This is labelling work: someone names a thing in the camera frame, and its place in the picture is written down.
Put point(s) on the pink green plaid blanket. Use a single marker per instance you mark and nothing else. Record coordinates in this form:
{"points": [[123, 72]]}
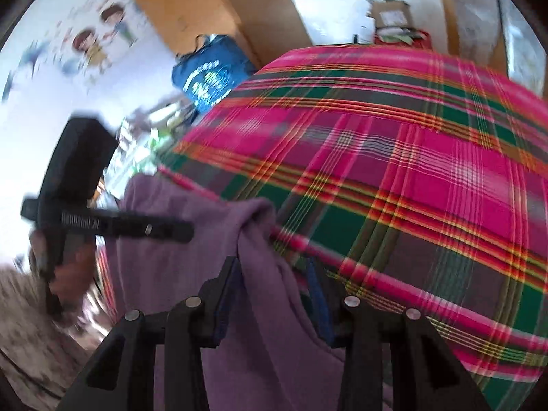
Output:
{"points": [[406, 158]]}

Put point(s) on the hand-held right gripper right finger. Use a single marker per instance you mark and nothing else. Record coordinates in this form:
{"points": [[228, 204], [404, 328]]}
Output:
{"points": [[317, 304]]}

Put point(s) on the cardboard box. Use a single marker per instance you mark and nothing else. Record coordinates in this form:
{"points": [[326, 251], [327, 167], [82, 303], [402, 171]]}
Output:
{"points": [[389, 13]]}

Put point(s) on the door frame with plastic curtain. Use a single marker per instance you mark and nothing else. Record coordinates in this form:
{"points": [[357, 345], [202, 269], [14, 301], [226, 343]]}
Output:
{"points": [[505, 21]]}

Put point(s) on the cartoon wall stickers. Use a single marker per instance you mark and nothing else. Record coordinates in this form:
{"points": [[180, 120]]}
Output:
{"points": [[94, 43]]}

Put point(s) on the person's floral clothing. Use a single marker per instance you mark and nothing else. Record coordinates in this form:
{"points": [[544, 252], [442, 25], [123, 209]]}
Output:
{"points": [[25, 342]]}

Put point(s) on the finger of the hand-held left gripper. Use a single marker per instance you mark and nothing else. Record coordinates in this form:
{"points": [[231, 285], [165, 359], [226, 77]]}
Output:
{"points": [[128, 227]]}

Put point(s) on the blue printed bag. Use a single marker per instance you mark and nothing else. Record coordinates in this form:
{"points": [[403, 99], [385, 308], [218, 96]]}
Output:
{"points": [[209, 77]]}

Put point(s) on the purple sweater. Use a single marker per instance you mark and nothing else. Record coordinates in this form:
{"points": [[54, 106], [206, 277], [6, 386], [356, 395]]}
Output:
{"points": [[171, 274]]}

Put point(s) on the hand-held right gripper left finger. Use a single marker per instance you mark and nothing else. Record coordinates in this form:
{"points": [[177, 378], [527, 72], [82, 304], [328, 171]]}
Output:
{"points": [[224, 308]]}

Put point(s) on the person's left hand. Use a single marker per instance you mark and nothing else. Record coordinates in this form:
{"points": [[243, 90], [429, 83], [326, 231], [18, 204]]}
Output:
{"points": [[77, 274]]}

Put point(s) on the wooden wardrobe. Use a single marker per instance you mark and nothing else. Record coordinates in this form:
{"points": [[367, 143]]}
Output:
{"points": [[205, 4]]}

